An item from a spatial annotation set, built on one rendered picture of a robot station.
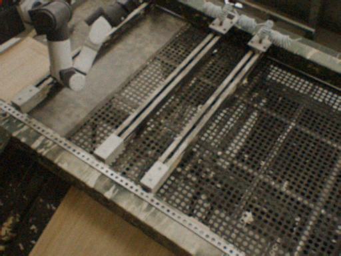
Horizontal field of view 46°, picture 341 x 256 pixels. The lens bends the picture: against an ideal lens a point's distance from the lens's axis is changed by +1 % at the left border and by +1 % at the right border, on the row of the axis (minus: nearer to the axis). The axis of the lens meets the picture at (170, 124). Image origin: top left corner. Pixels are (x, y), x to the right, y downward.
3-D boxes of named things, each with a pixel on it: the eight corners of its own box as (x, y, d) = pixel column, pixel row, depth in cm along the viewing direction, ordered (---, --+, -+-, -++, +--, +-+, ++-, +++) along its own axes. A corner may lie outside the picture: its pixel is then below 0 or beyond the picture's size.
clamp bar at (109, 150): (91, 159, 174) (86, 125, 156) (222, 24, 239) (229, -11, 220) (109, 170, 171) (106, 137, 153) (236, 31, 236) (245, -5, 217)
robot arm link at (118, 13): (133, -9, 168) (112, 10, 167) (146, 9, 174) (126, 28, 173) (122, -13, 178) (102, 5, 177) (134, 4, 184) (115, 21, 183)
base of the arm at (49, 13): (56, 41, 152) (55, 11, 146) (24, 35, 154) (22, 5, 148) (73, 29, 165) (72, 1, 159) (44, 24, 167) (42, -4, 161)
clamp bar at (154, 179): (136, 187, 167) (136, 155, 148) (258, 41, 232) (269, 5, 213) (155, 200, 164) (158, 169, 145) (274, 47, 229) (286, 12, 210)
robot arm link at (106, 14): (122, 22, 172) (102, 40, 171) (119, 25, 182) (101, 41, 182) (103, 1, 169) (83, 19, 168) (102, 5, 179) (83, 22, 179)
